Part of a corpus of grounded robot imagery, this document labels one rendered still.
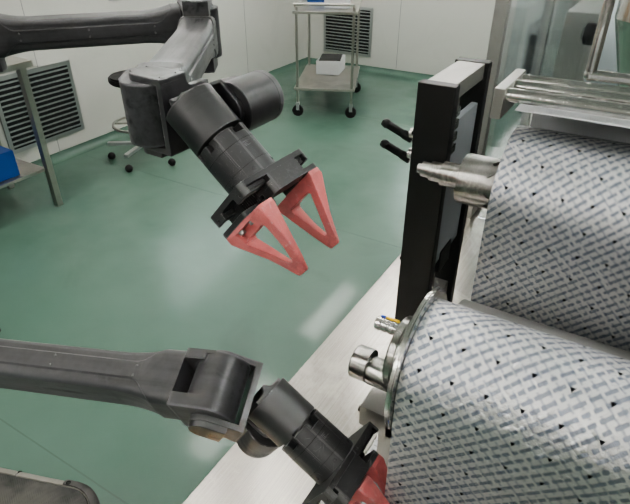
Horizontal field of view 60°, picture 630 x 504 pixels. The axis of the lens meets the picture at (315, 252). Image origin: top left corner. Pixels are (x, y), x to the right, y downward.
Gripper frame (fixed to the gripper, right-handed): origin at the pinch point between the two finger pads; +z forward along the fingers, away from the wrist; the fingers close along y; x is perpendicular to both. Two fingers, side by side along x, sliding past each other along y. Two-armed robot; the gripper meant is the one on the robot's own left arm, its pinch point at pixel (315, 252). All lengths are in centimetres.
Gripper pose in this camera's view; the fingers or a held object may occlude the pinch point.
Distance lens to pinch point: 54.9
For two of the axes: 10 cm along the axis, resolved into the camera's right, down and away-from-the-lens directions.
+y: -5.4, 4.5, -7.1
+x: 5.4, -4.6, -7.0
